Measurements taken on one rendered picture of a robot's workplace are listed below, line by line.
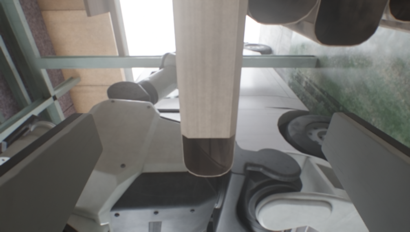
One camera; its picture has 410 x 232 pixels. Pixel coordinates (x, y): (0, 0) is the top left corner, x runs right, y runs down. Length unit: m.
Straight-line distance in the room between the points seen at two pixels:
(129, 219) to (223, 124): 0.29
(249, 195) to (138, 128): 0.26
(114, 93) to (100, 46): 2.36
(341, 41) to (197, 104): 0.11
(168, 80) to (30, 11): 2.47
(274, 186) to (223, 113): 0.32
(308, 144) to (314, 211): 0.95
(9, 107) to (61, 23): 1.10
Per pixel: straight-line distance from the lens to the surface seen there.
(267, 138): 1.35
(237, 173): 0.41
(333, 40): 0.19
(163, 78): 0.73
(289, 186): 0.47
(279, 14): 0.19
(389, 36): 1.69
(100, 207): 0.37
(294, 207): 0.46
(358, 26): 0.20
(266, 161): 0.47
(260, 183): 0.46
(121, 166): 0.36
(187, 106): 0.15
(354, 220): 0.61
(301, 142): 1.42
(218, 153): 0.22
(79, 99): 3.40
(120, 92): 0.63
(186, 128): 0.16
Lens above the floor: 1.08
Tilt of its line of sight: level
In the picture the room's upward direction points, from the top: 90 degrees counter-clockwise
